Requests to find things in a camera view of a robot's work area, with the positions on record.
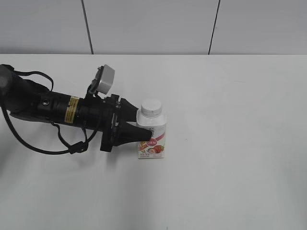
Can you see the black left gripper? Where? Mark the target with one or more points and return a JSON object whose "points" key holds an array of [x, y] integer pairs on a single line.
{"points": [[114, 134]]}

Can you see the white plastic bottle cap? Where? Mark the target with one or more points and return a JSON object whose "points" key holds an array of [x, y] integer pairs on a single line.
{"points": [[151, 108]]}

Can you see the white yili yogurt bottle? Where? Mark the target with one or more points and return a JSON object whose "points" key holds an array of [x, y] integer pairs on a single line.
{"points": [[155, 146]]}

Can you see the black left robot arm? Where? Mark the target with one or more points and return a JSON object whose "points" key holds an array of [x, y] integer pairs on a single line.
{"points": [[27, 100]]}

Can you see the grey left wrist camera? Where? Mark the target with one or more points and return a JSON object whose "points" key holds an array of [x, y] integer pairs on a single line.
{"points": [[102, 81]]}

